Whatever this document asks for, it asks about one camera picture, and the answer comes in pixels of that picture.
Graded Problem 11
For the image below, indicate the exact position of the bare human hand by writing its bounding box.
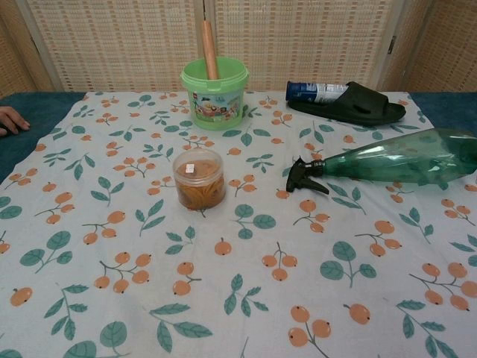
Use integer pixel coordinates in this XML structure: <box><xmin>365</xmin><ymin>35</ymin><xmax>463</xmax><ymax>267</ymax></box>
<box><xmin>0</xmin><ymin>106</ymin><xmax>31</xmax><ymax>136</ymax></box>

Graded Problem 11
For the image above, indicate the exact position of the green spray bottle black trigger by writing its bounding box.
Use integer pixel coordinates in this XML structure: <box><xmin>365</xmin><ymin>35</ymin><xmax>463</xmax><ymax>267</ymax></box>
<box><xmin>285</xmin><ymin>128</ymin><xmax>477</xmax><ymax>195</ymax></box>

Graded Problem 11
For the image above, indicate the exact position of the teal table cover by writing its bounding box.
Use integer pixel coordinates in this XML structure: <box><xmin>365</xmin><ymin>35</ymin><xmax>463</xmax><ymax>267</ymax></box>
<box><xmin>0</xmin><ymin>91</ymin><xmax>477</xmax><ymax>186</ymax></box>

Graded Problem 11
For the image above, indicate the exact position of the woven bamboo folding screen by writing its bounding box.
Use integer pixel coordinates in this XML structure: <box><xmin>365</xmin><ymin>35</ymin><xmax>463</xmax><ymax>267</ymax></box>
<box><xmin>0</xmin><ymin>0</ymin><xmax>477</xmax><ymax>99</ymax></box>

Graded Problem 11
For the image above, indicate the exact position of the clear jar of rubber bands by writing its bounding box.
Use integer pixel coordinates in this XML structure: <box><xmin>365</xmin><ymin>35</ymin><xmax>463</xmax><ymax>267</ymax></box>
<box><xmin>173</xmin><ymin>148</ymin><xmax>226</xmax><ymax>210</ymax></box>

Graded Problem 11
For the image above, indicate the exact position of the green plastic toy bucket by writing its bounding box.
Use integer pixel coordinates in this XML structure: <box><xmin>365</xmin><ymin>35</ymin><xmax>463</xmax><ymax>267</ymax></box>
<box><xmin>180</xmin><ymin>56</ymin><xmax>250</xmax><ymax>131</ymax></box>

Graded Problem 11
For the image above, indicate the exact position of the wooden rolling pin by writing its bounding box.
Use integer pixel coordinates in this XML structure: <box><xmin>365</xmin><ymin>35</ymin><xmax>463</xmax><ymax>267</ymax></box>
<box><xmin>201</xmin><ymin>20</ymin><xmax>220</xmax><ymax>81</ymax></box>

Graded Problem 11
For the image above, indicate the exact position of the fruit and leaf print tablecloth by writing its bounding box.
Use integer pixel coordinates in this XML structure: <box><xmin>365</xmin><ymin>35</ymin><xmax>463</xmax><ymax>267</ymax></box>
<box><xmin>0</xmin><ymin>90</ymin><xmax>477</xmax><ymax>358</ymax></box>

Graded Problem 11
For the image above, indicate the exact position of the blue aerosol can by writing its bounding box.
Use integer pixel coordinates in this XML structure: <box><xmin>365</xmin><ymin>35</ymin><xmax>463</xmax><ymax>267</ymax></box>
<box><xmin>285</xmin><ymin>81</ymin><xmax>351</xmax><ymax>104</ymax></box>

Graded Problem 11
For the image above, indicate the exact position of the black rubber slipper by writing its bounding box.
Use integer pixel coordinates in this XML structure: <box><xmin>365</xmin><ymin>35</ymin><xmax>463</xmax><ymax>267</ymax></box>
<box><xmin>288</xmin><ymin>81</ymin><xmax>406</xmax><ymax>125</ymax></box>

